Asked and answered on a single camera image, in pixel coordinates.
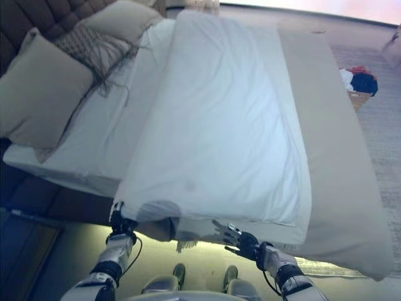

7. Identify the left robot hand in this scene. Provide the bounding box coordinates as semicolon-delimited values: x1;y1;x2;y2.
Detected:
109;202;139;237

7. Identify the brown tufted headboard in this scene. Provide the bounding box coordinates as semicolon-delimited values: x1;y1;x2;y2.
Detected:
0;0;127;80

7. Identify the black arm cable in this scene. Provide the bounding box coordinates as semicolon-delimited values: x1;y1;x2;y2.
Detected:
133;233;143;267
261;266;284;297

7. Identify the wooden bedside cabinet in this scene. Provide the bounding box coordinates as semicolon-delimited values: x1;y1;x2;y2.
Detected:
0;209;63;301

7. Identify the small beige pillow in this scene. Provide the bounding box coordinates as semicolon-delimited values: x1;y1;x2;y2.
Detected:
83;0;164;44

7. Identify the white duvet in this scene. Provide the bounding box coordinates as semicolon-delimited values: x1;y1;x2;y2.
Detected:
112;9;315;248

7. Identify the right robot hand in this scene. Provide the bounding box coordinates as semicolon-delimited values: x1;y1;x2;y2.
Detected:
212;219;261;261

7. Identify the left dark robot foot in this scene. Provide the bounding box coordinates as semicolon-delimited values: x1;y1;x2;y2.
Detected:
172;263;187;290

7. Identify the large beige pillow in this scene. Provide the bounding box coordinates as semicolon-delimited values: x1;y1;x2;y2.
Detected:
0;27;95;149

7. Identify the right dark robot foot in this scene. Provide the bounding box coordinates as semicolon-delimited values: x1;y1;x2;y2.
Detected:
223;265;239;290

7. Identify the dark robot foot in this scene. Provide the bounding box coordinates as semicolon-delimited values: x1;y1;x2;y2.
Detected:
172;263;187;290
223;265;239;290

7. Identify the white fringed textured blanket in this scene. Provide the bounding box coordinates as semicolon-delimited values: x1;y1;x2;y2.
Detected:
174;237;202;253

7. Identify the white mattress sheet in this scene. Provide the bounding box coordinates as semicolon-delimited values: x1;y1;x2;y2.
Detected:
3;18;177;199

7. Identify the right silver robot leg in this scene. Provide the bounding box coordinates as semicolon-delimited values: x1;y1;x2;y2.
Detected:
224;278;252;296

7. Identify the basket of clothes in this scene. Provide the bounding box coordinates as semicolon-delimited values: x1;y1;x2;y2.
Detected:
339;65;380;111

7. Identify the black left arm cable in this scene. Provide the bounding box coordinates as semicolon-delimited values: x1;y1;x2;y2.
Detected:
133;233;143;267

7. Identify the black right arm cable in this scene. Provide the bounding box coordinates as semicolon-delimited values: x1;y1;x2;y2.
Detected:
261;266;284;297

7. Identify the beige bed cover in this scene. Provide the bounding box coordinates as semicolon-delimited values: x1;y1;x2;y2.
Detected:
277;15;396;282

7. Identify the upholstered bed frame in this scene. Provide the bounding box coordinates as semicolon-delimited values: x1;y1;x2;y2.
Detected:
0;137;127;227

